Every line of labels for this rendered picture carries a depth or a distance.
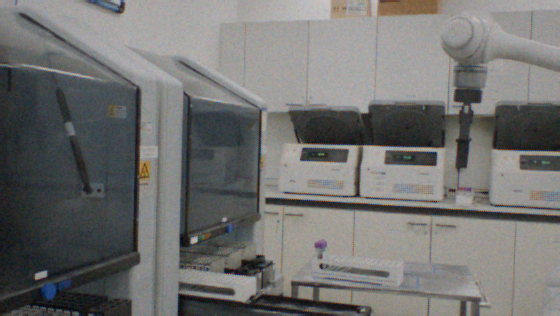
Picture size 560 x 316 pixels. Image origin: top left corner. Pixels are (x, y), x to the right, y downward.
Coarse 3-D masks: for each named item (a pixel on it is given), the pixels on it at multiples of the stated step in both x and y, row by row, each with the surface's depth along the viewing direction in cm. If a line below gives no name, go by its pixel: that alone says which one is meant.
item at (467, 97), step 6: (456, 90) 155; (462, 90) 153; (468, 90) 152; (474, 90) 152; (480, 90) 153; (456, 96) 155; (462, 96) 153; (468, 96) 152; (474, 96) 152; (480, 96) 153; (462, 102) 154; (468, 102) 152; (474, 102) 153; (480, 102) 154
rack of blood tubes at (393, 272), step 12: (312, 264) 192; (336, 264) 189; (348, 264) 187; (360, 264) 186; (372, 264) 186; (384, 264) 187; (396, 264) 187; (312, 276) 192; (324, 276) 190; (336, 276) 189; (348, 276) 187; (360, 276) 186; (372, 276) 184; (384, 276) 193; (396, 276) 182
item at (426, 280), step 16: (304, 272) 198; (416, 272) 203; (432, 272) 204; (448, 272) 204; (464, 272) 205; (336, 288) 183; (352, 288) 182; (368, 288) 181; (384, 288) 180; (400, 288) 180; (416, 288) 180; (432, 288) 181; (448, 288) 181; (464, 288) 182; (480, 288) 199; (464, 304) 215; (480, 304) 179
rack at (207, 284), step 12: (180, 276) 169; (192, 276) 169; (204, 276) 170; (216, 276) 170; (228, 276) 170; (240, 276) 171; (180, 288) 169; (192, 288) 170; (204, 288) 175; (216, 288) 174; (228, 288) 173; (240, 288) 161; (252, 288) 166; (240, 300) 161
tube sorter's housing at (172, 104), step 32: (96, 32) 163; (192, 64) 229; (160, 96) 152; (256, 96) 228; (160, 128) 152; (160, 160) 152; (160, 192) 153; (160, 224) 153; (256, 224) 223; (160, 256) 153; (160, 288) 154
